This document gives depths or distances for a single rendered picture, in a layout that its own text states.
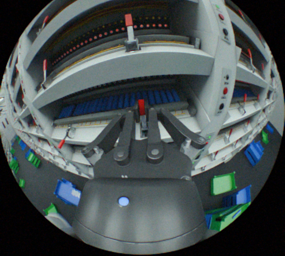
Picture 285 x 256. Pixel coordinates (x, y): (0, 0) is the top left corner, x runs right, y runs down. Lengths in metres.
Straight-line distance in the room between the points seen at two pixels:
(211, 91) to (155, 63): 0.14
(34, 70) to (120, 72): 0.45
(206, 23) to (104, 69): 0.23
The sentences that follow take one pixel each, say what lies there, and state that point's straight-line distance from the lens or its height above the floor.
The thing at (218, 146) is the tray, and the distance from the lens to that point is 0.52.
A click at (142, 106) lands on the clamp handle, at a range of 0.19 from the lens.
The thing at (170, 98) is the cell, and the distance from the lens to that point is 0.28.
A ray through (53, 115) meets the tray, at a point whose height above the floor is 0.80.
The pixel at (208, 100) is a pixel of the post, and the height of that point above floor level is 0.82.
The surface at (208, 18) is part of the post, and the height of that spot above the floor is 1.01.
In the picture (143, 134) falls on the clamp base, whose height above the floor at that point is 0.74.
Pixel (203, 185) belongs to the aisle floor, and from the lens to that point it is 1.02.
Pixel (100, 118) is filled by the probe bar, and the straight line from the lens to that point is 0.28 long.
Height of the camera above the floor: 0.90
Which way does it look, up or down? 31 degrees down
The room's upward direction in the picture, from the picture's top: 9 degrees counter-clockwise
